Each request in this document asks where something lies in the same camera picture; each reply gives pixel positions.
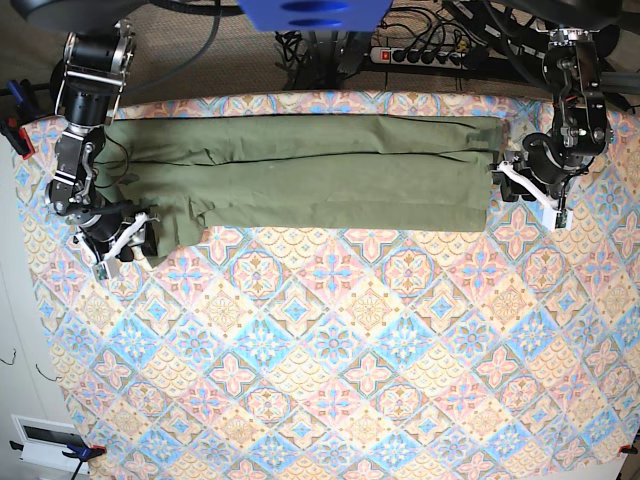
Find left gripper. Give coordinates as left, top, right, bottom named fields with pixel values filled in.
left=500, top=133, right=583, bottom=203

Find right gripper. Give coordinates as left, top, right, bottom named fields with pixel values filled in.
left=74, top=202, right=158, bottom=263

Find olive green t-shirt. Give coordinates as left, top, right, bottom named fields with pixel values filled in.
left=97, top=114, right=505, bottom=264

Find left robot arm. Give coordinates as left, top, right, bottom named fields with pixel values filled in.
left=509, top=27, right=612, bottom=202

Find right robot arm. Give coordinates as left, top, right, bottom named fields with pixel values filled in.
left=45, top=20, right=157, bottom=263

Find patterned tile tablecloth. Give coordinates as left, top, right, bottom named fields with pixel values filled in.
left=13, top=113, right=639, bottom=479

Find blue clamp left edge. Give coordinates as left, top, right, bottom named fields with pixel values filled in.
left=1, top=79, right=36, bottom=160

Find orange clamp bottom left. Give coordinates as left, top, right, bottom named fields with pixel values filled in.
left=9, top=441, right=107, bottom=463

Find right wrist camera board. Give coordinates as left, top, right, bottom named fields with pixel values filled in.
left=92, top=258, right=120, bottom=282

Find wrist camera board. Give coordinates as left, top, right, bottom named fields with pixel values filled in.
left=92, top=258, right=120, bottom=282
left=542, top=207, right=573, bottom=231

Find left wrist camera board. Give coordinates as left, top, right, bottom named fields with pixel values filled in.
left=542, top=207, right=573, bottom=231

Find white power strip red switch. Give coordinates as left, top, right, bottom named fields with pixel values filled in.
left=369, top=47, right=465, bottom=68

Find tangled black cables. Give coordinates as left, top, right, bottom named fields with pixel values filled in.
left=272, top=29, right=371, bottom=91

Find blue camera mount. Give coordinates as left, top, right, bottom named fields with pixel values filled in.
left=238, top=0, right=392, bottom=32

